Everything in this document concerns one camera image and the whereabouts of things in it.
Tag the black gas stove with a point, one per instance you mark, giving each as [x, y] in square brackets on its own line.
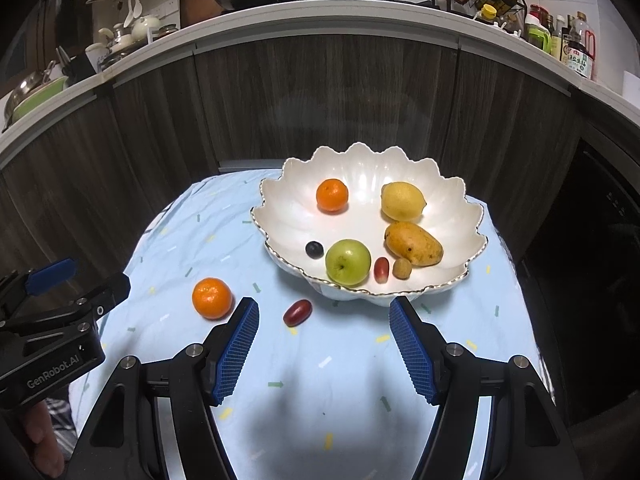
[350, 0]

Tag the yellow lemon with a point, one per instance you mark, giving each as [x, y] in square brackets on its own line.
[402, 201]

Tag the person's left hand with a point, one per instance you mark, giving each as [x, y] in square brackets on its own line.
[45, 440]

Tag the yellow mango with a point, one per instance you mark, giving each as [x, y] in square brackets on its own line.
[412, 243]

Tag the white cup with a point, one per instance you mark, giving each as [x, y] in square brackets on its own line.
[96, 57]

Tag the green bottle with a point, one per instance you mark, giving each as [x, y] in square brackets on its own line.
[539, 37]

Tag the wood-grain base cabinet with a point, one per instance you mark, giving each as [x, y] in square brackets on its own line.
[225, 100]

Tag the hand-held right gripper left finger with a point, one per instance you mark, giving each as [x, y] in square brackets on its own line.
[235, 355]

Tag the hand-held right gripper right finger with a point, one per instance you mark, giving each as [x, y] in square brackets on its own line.
[415, 355]

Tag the blueberry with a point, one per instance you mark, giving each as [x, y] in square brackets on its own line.
[314, 250]

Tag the light blue patterned cloth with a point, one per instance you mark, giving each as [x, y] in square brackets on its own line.
[325, 370]

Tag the glass jar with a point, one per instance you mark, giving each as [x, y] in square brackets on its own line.
[165, 32]

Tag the green apple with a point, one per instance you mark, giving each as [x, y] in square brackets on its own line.
[348, 261]

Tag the brown longan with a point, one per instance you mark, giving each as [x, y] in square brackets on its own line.
[402, 268]

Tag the green basin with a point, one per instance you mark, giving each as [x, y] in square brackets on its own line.
[42, 100]

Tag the black dishwasher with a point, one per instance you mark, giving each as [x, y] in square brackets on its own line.
[595, 260]

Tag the steel bowl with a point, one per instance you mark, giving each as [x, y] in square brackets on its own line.
[22, 92]

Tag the white teapot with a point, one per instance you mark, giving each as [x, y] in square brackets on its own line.
[146, 27]

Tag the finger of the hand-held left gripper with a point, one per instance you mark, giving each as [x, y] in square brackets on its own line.
[50, 276]
[110, 292]

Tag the white hanging spoon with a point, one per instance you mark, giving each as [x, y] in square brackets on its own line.
[128, 12]
[137, 5]

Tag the red grape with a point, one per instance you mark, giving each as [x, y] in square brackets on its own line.
[297, 312]
[381, 270]

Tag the orange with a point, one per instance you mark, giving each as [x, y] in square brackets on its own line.
[212, 298]
[332, 195]

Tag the white scalloped bowl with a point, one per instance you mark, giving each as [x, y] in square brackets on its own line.
[300, 210]

